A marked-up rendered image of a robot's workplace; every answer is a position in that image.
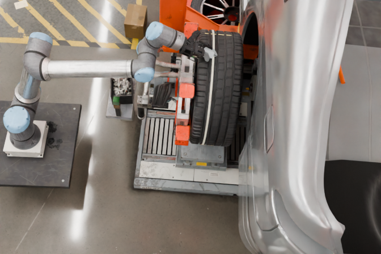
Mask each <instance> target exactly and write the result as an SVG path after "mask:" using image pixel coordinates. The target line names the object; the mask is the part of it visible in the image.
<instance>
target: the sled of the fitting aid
mask: <svg viewBox="0 0 381 254"><path fill-rule="evenodd" d="M180 157H181V145H177V150H176V164H175V167H177V168H191V169H199V170H213V171H226V169H227V147H226V146H225V148H224V162H223V163H212V162H198V161H190V160H180Z"/></svg>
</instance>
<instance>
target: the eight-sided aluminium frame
mask: <svg viewBox="0 0 381 254"><path fill-rule="evenodd" d="M181 56H182V62H181V72H180V83H192V82H193V61H191V60H190V63H189V72H188V73H186V72H184V71H185V59H186V58H187V59H188V57H187V56H185V55H183V54H182V55H181ZM181 105H182V98H180V97H179V98H178V106H177V115H176V125H183V126H188V122H189V106H190V98H185V103H184V110H183V109H181Z"/></svg>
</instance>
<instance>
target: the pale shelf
mask: <svg viewBox="0 0 381 254"><path fill-rule="evenodd" d="M132 82H133V84H132V86H133V104H121V106H120V107H121V112H122V114H121V117H116V111H115V108H114V107H113V105H112V100H111V89H110V92H109V99H108V105H107V112H106V118H117V119H124V120H132V115H133V107H134V99H135V94H136V86H137V80H136V79H135V78H132Z"/></svg>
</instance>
